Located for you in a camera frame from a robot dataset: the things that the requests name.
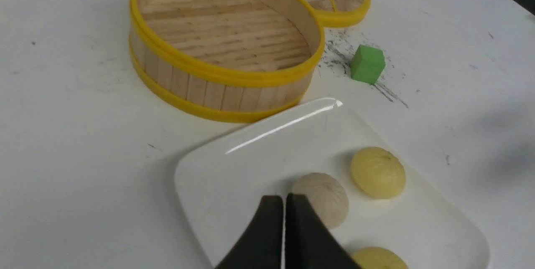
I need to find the bamboo steamer basket yellow rim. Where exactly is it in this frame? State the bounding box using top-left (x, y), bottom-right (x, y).
top-left (129, 0), bottom-right (325, 123)

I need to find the yellow steamed bun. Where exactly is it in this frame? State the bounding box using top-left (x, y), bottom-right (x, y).
top-left (353, 247), bottom-right (408, 269)
top-left (350, 147), bottom-right (406, 199)

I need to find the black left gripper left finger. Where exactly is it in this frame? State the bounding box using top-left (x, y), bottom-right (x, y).
top-left (216, 195), bottom-right (284, 269)

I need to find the white square plate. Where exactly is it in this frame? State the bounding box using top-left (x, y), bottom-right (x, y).
top-left (174, 98), bottom-right (490, 269)

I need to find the beige steamed bun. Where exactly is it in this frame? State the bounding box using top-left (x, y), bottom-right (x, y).
top-left (290, 172), bottom-right (349, 230)

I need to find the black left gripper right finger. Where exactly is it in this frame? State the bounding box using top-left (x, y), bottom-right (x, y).
top-left (285, 193), bottom-right (360, 269)

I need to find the green cube block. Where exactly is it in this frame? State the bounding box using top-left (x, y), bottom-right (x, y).
top-left (350, 45), bottom-right (386, 85)

